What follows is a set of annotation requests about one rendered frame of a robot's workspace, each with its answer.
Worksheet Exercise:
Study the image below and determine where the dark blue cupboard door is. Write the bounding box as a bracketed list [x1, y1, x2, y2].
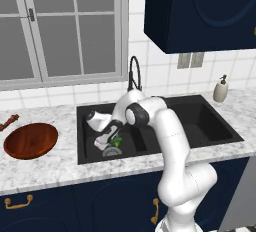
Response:
[0, 185, 78, 232]
[72, 170, 168, 232]
[193, 156, 251, 232]

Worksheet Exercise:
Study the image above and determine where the black sink tap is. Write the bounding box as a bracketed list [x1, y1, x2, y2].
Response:
[127, 55, 144, 92]

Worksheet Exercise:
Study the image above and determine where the black kitchen sink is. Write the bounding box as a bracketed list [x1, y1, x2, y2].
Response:
[76, 94, 246, 166]

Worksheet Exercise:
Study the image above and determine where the grey wall socket plate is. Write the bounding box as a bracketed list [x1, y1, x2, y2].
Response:
[190, 51, 205, 69]
[176, 52, 192, 70]

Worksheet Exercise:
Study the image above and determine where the grey framed window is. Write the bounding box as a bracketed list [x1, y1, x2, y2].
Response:
[0, 0, 131, 92]

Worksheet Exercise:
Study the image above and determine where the brown wooden bowl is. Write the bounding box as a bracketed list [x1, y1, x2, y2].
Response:
[3, 122, 60, 161]

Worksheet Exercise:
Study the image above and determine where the grey sink drain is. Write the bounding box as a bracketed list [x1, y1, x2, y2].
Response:
[101, 145, 123, 158]

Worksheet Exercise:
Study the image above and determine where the brown wooden stick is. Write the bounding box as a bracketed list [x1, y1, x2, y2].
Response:
[0, 113, 20, 132]

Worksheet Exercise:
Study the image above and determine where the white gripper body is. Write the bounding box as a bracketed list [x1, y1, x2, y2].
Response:
[93, 135, 111, 151]

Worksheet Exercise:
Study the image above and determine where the beige soap dispenser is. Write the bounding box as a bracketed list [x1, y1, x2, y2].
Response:
[212, 74, 230, 104]

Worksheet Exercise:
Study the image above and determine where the green broccoli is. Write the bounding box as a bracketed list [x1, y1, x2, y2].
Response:
[109, 135, 124, 149]

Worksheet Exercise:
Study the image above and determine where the dark blue wall cupboard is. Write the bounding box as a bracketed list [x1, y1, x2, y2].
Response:
[143, 0, 256, 55]

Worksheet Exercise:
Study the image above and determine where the grey window latch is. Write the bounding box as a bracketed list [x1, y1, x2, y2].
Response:
[27, 7, 36, 23]

